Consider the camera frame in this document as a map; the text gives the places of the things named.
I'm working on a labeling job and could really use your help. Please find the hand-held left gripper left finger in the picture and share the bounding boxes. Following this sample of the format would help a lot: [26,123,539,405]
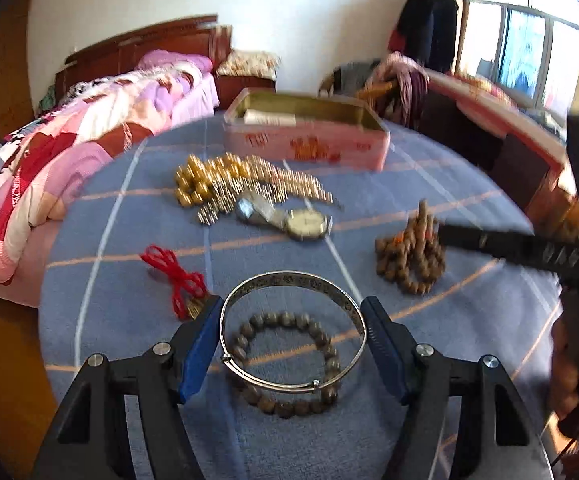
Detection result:
[29,294,225,480]

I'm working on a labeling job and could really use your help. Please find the floral cushion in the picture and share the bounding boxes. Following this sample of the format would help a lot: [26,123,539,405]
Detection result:
[216,50,281,80]

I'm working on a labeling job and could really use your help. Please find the gold bead necklace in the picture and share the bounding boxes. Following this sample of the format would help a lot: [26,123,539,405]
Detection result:
[174,152,251,209]

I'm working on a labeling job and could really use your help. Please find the wooden bed headboard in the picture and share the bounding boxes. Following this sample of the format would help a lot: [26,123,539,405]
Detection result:
[54,14,233,107]

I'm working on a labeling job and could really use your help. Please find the hanging dark coats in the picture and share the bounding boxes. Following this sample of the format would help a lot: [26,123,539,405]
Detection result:
[388,0,459,74]

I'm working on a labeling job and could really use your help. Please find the grey garment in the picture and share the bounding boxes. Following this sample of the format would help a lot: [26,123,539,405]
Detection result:
[331,61,386,97]

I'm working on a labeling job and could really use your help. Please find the brown prayer bead string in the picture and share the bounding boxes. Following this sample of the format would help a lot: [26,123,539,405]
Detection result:
[375,199,448,295]

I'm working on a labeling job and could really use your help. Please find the red cord charm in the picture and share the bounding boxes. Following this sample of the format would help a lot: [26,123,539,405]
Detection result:
[140,244,211,322]

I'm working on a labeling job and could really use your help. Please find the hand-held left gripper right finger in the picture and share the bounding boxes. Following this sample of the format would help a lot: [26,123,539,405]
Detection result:
[359,296,556,480]

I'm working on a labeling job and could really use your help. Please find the purple pillow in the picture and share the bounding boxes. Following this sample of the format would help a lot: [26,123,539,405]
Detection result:
[136,49,214,74]

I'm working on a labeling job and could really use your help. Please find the pink striped clothing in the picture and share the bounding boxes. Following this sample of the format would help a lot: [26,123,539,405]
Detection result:
[371,52,431,129]

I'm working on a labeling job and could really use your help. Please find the pink patchwork quilt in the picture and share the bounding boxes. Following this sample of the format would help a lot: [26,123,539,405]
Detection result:
[0,62,206,287]

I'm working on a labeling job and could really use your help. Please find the cream pearl necklace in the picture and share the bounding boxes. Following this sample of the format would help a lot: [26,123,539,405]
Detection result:
[239,155,345,211]

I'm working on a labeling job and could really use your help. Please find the silver wristwatch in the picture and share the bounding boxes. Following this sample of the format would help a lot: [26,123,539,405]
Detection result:
[234,195,333,241]

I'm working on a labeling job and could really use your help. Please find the pink tin box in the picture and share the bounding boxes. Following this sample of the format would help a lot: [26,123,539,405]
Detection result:
[222,87,391,171]

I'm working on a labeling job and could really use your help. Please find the window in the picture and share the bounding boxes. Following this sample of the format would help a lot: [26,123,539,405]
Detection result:
[461,0,579,112]

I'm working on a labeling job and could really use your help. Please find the red wooden desk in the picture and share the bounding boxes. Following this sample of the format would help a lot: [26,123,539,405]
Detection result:
[421,69,579,233]

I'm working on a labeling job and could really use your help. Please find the dark bead bracelet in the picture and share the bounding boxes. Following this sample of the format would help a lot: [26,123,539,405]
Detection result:
[228,311,341,419]

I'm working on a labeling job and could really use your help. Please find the blue checked tablecloth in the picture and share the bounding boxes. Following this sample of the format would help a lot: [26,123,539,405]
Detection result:
[38,107,566,480]

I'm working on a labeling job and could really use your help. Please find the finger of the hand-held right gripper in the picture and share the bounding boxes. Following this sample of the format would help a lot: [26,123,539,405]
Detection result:
[437,223,579,282]

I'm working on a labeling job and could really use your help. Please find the white paper slip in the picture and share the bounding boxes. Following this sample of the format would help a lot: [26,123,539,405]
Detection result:
[242,108,299,127]

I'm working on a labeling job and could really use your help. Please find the wooden nightstand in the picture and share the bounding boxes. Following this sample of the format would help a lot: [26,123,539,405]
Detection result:
[212,74,276,111]

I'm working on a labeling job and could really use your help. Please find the silver bangle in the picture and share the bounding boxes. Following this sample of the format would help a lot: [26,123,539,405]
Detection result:
[218,272,371,392]

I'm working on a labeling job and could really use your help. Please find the wicker chair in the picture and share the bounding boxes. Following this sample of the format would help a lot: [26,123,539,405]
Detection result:
[319,62,401,112]

